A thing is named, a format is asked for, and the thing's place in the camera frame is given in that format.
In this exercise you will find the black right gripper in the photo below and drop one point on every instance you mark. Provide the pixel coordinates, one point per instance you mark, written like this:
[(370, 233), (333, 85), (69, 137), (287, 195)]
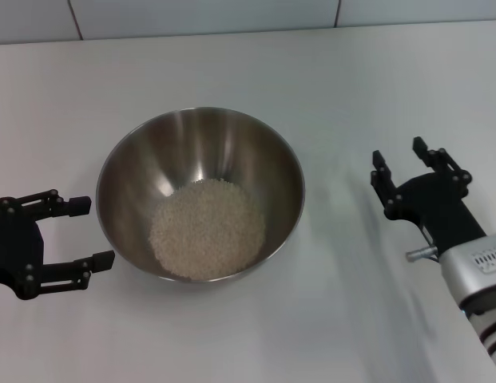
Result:
[(439, 203)]

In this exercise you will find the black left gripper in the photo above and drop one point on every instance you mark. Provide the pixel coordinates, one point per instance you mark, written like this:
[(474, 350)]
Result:
[(16, 251)]

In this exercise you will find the stainless steel mixing bowl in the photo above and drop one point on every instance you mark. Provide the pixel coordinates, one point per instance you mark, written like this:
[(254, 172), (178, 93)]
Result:
[(151, 167)]

